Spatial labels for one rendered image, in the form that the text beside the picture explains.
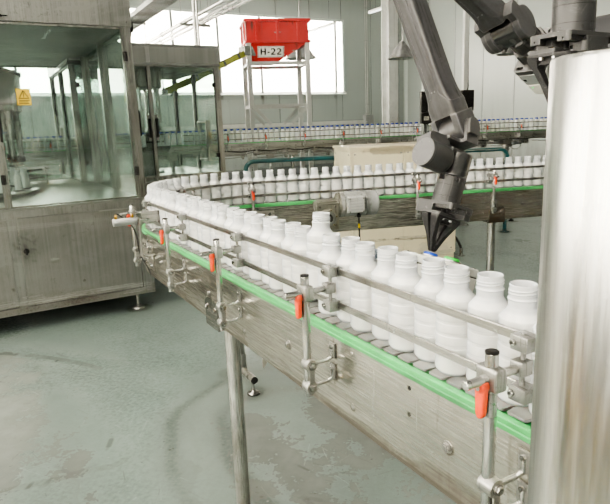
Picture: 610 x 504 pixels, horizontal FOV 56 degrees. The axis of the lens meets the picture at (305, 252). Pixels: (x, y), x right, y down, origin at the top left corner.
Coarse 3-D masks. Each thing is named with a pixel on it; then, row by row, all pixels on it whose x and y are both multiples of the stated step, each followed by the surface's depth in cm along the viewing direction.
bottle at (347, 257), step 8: (344, 240) 109; (352, 240) 109; (344, 248) 109; (352, 248) 109; (344, 256) 110; (352, 256) 109; (336, 264) 111; (344, 264) 109; (336, 280) 112; (344, 280) 110; (344, 288) 110; (344, 296) 110; (344, 312) 111; (344, 320) 111
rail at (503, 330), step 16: (160, 208) 210; (160, 224) 213; (208, 224) 167; (192, 240) 182; (256, 240) 139; (288, 256) 125; (304, 256) 119; (384, 288) 96; (432, 304) 86; (368, 320) 102; (464, 320) 81; (480, 320) 78; (400, 336) 94; (416, 336) 91; (448, 352) 84
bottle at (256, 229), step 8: (256, 216) 143; (256, 224) 143; (248, 232) 144; (256, 232) 143; (248, 248) 145; (256, 248) 143; (248, 256) 146; (256, 256) 144; (256, 264) 144; (256, 272) 145
